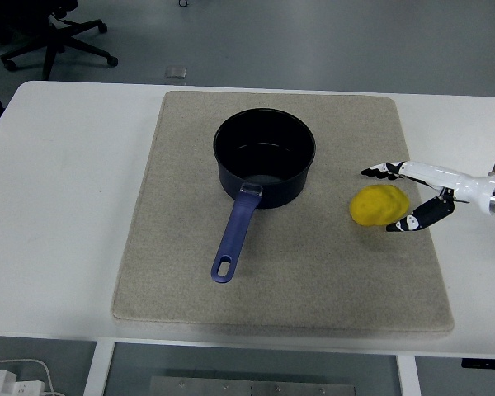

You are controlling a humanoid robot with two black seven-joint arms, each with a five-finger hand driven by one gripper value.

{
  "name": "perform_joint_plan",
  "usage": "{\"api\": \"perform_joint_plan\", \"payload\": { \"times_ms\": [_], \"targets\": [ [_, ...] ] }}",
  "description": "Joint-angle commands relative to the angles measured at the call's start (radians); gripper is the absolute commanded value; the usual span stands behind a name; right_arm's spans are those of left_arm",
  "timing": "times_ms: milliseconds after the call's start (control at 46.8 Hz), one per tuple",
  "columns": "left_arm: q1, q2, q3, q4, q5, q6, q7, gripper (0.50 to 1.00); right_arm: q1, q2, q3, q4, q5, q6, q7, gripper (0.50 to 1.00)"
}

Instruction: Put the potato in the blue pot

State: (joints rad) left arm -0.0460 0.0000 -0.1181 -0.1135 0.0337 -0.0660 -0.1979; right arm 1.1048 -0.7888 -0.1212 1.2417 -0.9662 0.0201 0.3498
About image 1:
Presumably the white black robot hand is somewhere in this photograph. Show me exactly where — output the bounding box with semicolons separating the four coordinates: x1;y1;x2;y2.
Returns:
361;159;495;233

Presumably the white power adapter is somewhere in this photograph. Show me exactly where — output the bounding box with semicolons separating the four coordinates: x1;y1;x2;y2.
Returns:
0;370;46;396

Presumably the white table leg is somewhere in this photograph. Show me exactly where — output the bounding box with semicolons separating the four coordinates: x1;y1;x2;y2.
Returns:
395;354;422;396
83;340;117;396

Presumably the black office chair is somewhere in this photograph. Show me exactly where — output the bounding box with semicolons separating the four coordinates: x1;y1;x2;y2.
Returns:
0;0;120;82

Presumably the beige rectangular mat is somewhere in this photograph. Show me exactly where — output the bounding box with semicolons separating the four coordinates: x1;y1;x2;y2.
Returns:
111;90;455;334

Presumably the grey metal plate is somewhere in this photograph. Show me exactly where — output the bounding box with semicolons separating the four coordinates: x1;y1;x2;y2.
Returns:
149;375;357;396

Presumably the blue pot with handle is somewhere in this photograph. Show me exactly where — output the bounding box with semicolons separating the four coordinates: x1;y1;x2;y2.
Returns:
210;107;318;285

